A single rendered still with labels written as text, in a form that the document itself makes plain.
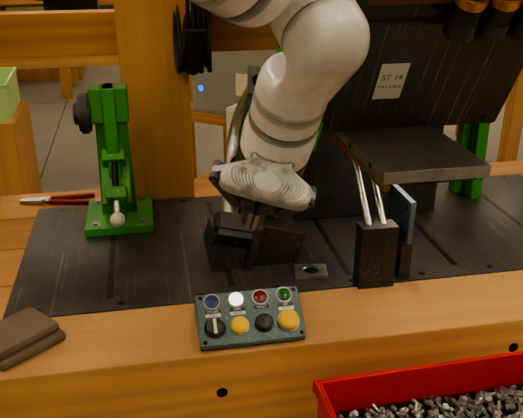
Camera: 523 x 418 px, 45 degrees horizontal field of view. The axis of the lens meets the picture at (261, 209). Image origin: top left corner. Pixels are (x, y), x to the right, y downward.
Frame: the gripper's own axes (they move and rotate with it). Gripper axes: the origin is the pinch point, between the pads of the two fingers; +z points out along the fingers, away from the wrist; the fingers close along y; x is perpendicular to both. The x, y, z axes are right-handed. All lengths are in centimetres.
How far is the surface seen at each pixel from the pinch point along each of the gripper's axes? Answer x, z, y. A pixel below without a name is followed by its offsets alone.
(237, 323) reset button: 7.4, 16.4, -1.9
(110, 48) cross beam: -53, 34, 37
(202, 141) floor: -243, 301, 41
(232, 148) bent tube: -28.6, 25.0, 6.0
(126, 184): -22.7, 36.6, 23.8
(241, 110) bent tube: -32.8, 19.2, 6.1
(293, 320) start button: 5.0, 15.8, -9.5
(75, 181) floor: -163, 270, 104
